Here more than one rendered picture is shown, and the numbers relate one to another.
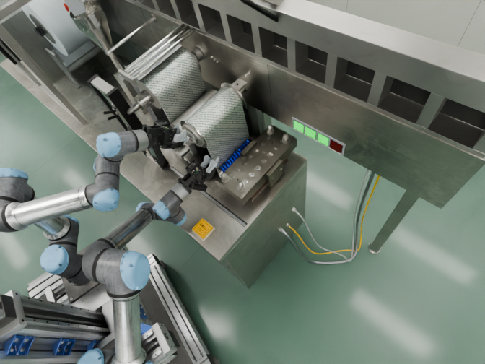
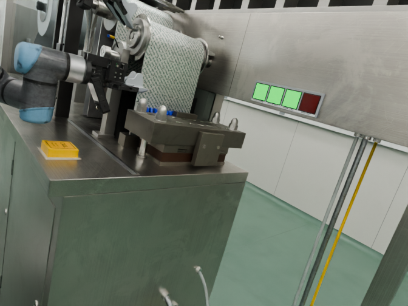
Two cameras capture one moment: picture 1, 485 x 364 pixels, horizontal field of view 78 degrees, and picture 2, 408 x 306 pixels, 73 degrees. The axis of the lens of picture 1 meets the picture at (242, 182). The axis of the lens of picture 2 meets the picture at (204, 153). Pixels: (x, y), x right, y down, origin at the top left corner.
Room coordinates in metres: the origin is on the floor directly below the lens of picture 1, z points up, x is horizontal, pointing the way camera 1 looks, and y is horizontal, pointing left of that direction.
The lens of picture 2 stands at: (-0.13, 0.05, 1.16)
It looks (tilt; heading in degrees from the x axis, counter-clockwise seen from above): 13 degrees down; 347
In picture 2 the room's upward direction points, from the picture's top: 15 degrees clockwise
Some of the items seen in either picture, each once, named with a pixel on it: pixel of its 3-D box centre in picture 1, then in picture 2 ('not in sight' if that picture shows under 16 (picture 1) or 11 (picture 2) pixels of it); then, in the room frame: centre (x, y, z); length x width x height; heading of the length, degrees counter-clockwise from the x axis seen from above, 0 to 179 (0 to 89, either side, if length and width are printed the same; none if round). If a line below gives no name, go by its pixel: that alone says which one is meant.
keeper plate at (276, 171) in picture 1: (275, 173); (208, 149); (0.73, -0.16, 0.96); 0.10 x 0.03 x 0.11; 123
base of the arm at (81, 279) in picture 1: (76, 267); not in sight; (0.63, 0.89, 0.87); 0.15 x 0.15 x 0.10
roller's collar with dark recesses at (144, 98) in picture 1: (143, 100); (103, 8); (1.06, 0.29, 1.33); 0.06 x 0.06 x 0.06; 33
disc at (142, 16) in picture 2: (193, 134); (138, 37); (0.86, 0.13, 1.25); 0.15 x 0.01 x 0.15; 33
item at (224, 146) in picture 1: (229, 141); (169, 89); (0.88, 0.00, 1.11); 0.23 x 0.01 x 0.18; 123
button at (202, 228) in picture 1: (202, 228); (59, 149); (0.60, 0.24, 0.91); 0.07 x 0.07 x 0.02; 33
